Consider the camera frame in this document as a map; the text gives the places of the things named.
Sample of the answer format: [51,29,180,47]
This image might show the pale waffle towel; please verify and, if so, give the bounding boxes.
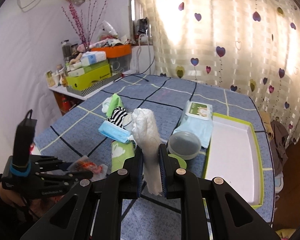
[132,108,162,196]

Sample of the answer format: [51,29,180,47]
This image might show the green microfiber cloth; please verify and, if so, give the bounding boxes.
[106,93,123,117]

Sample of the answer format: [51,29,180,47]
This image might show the person left hand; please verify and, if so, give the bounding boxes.
[0,183,63,218]

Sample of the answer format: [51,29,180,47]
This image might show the plastic bag orange contents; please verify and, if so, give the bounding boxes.
[67,155,108,182]

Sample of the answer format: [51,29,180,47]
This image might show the green rabbit towel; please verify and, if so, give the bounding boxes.
[111,141,135,172]

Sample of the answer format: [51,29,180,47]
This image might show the blue checked bed cover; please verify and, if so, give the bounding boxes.
[34,75,274,239]

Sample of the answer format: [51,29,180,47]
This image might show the round plastic lidded container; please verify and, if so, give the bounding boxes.
[167,132,202,160]

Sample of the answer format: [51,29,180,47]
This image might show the blue face mask pack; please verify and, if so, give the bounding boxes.
[98,120,133,144]

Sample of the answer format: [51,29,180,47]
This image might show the black white striped sock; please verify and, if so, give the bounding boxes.
[107,106,128,128]

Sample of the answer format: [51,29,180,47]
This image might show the wet wipes pack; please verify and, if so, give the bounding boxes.
[173,101,213,148]

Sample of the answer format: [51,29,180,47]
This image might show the green rimmed white box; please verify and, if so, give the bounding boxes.
[203,113,264,208]

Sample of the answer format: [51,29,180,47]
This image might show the white side shelf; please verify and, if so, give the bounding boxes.
[49,70,134,101]

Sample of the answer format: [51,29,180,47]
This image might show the yellow green cardboard box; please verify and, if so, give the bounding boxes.
[66,64,112,90]

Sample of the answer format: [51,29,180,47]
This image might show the clear plastic drawer bin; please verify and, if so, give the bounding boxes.
[108,54,132,73]

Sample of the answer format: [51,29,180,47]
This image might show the white tissue pack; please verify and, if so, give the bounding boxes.
[80,51,107,67]

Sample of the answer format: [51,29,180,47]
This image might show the brown clothes pile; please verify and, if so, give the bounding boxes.
[260,111,288,176]

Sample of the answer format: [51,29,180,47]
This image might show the dark glass jar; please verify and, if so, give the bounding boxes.
[61,40,72,61]

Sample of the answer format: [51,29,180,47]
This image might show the orange storage tray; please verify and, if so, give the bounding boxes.
[91,44,132,59]

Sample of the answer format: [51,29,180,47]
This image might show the pink branch decoration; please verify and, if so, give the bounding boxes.
[61,0,109,48]

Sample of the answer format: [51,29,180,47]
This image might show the heart patterned curtain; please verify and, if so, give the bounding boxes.
[137,0,300,144]

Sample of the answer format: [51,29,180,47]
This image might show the black cable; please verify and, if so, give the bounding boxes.
[113,33,156,83]

